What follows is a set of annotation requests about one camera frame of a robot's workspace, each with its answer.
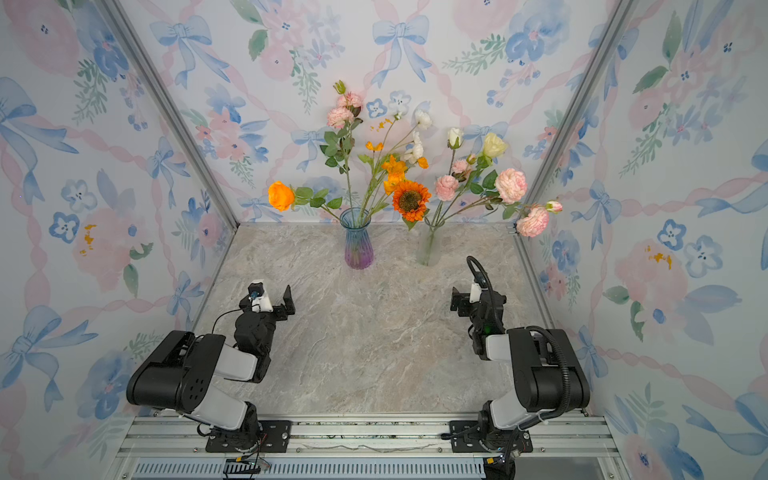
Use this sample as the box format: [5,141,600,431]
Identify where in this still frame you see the blue purple glass vase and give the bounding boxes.
[340,207,374,270]

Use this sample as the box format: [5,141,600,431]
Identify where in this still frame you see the large orange ranunculus stem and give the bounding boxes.
[267,181,354,222]

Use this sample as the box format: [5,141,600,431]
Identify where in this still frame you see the clear frosted glass vase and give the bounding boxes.
[416,224,442,267]

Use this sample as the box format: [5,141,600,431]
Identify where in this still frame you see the orange poppy flower stem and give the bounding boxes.
[358,141,411,214]

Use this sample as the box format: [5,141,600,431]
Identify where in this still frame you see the pink orange bud stem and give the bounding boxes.
[358,154,432,221]

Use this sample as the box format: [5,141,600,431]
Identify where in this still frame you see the cream rose flower stem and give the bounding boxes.
[452,133,508,196]

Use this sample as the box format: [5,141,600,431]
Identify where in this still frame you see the white flower stem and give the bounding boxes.
[359,108,433,211]

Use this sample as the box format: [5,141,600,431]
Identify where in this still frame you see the pink rose flower stem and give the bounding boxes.
[321,80,363,207]

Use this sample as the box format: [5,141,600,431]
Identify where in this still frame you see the white rosebud stem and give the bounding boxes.
[447,127,463,175]

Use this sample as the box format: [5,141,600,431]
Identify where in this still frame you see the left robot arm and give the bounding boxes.
[126,282,296,437]

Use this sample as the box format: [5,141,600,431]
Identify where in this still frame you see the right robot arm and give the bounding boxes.
[441,283,591,454]

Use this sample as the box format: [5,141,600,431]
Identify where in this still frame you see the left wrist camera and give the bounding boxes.
[247,281,274,313]

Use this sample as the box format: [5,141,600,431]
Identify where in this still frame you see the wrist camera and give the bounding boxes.
[469,282,482,304]
[247,281,274,313]

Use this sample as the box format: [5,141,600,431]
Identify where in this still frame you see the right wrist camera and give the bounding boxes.
[469,282,482,304]

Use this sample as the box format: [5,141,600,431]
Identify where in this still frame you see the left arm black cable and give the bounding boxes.
[211,307,244,337]

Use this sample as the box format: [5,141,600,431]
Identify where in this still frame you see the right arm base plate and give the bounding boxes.
[441,420,533,456]

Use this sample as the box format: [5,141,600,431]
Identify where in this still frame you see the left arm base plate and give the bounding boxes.
[205,420,293,453]

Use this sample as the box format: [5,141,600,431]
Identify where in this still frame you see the aluminium front rail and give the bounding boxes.
[106,412,629,479]

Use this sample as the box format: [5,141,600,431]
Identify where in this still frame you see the left corner aluminium post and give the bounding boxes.
[95,0,239,230]

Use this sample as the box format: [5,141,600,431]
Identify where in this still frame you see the corner aluminium post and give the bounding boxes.
[95,0,239,230]
[525,0,636,203]

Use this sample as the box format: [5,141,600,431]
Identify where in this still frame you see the right corner aluminium post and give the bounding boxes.
[525,0,636,203]

